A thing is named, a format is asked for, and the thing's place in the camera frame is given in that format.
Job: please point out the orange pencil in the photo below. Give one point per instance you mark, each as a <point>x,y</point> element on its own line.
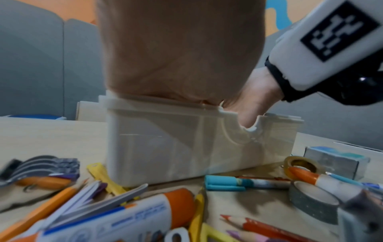
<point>45,208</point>

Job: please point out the person's left hand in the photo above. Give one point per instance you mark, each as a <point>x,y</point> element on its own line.
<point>179,52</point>

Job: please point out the grey blue-lid paper shredder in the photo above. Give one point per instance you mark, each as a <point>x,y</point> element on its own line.
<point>33,117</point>

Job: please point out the white glue bottle orange cap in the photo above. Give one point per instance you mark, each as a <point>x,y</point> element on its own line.
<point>329,184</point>

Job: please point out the orange pen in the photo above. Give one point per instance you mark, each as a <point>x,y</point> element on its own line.
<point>45,182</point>

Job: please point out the green white staple box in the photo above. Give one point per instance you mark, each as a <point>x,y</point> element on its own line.
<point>335,160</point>

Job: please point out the cream tiered organizer box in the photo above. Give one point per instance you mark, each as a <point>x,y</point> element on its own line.
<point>167,146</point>

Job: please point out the grey glitter tape roll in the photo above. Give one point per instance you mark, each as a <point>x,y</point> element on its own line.
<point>311,208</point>

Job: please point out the grey blue stapler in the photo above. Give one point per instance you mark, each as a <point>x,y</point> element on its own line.
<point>359,219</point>

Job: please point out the grey date stamp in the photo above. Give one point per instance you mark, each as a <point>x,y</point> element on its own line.
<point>42,165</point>

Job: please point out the orange capped glue stick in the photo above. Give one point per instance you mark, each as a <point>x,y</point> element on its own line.
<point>125,219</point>

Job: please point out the person's right hand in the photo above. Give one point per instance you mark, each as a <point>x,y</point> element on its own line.
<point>257,94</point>

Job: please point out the pink coloured pencil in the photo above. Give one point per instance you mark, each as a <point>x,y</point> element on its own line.
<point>248,236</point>

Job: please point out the white pen teal cap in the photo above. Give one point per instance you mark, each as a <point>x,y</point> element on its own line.
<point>227,183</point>

